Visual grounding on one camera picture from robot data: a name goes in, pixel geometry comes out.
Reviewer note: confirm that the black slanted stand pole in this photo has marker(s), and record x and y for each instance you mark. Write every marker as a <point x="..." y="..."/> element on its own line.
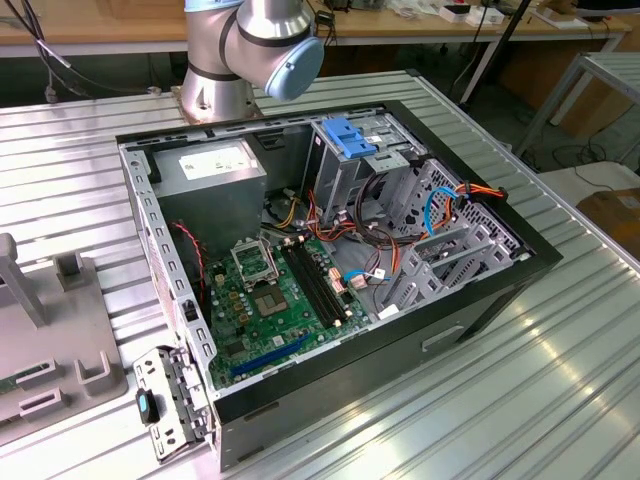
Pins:
<point x="513" y="25"/>

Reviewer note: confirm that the blue plastic drive latch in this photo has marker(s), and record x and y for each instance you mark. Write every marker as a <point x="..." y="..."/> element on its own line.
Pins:
<point x="345" y="137"/>

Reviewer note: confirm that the green RAM stick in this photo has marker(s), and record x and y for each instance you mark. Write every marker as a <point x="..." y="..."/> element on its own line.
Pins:
<point x="10" y="386"/>

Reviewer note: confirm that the grey metal drive cage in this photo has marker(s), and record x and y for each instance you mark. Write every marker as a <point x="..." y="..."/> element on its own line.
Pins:
<point x="332" y="175"/>

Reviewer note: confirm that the grey power supply unit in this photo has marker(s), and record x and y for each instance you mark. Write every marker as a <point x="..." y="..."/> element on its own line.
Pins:
<point x="210" y="210"/>

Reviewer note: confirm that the small white box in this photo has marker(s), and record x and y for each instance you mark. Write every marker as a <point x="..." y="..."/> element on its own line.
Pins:
<point x="487" y="19"/>
<point x="452" y="17"/>

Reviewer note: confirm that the black RAM slot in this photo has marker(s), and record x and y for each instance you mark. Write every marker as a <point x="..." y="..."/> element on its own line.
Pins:
<point x="307" y="286"/>
<point x="327" y="281"/>
<point x="314" y="285"/>
<point x="321" y="283"/>

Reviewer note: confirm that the brown cardboard box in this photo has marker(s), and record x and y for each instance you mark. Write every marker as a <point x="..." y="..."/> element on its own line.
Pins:
<point x="595" y="110"/>
<point x="615" y="215"/>

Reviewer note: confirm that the black latch with blue button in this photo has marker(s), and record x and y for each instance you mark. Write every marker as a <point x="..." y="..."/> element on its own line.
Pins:
<point x="146" y="406"/>

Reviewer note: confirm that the CPU socket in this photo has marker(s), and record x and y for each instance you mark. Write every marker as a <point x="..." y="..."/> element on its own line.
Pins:
<point x="270" y="300"/>

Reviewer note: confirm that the hinged metal slot retainer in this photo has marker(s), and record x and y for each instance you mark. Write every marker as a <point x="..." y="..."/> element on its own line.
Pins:
<point x="150" y="370"/>

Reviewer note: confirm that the metal disk bay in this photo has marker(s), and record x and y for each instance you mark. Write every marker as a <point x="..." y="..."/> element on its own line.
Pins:
<point x="425" y="277"/>

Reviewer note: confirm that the brown square base plate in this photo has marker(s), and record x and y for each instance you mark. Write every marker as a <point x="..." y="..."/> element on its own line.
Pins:
<point x="176" y="95"/>

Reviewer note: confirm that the metal slatted side table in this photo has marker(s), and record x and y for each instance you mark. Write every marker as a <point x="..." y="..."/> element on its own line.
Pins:
<point x="615" y="62"/>

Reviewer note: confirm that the grey parts rack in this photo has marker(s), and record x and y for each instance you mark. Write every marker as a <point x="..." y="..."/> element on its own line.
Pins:
<point x="75" y="325"/>

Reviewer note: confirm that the black open PC case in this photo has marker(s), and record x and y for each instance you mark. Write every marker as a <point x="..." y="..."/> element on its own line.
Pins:
<point x="350" y="370"/>

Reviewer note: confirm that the green motherboard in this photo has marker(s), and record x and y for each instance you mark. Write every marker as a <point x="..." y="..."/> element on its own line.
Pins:
<point x="295" y="325"/>

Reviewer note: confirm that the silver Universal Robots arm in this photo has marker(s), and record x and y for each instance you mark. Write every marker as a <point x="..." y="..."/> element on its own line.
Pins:
<point x="215" y="50"/>

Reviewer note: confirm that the wooden desk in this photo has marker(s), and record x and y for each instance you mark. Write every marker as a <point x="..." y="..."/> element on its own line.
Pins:
<point x="100" y="25"/>
<point x="425" y="27"/>

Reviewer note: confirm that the blue expansion slot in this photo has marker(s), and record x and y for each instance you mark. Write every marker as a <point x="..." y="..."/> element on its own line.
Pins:
<point x="270" y="356"/>

